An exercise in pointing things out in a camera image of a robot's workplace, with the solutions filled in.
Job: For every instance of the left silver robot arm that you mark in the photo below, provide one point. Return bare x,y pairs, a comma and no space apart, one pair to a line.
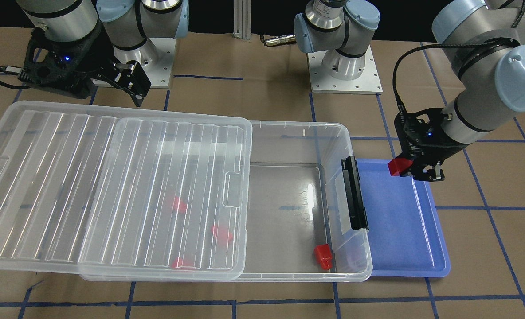
484,40

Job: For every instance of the red block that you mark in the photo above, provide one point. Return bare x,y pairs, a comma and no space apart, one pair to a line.
324,257
183,264
399,166
178,205
221,235

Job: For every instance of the clear plastic storage box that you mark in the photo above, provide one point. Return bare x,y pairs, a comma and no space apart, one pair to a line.
277,186

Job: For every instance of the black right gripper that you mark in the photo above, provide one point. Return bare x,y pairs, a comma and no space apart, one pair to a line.
95,63

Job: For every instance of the red block under lid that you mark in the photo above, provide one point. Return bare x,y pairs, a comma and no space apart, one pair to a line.
183,264
178,205
221,235

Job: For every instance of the silver cylinder connector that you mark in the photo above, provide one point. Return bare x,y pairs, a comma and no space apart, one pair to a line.
278,40

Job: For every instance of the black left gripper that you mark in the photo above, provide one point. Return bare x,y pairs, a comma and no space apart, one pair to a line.
445,148

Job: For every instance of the aluminium frame post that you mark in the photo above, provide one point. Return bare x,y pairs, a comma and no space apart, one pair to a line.
242,10

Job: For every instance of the black box latch handle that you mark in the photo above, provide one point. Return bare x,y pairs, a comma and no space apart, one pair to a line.
354,197

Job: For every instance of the clear plastic box lid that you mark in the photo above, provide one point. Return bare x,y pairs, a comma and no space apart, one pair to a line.
51,158

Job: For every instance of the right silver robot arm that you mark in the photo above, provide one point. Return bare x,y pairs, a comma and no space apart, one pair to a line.
128,23

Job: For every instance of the blue plastic tray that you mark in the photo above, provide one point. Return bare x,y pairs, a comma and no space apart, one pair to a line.
404,231

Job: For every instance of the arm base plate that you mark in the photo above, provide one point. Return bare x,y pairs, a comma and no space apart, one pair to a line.
156,56
331,72

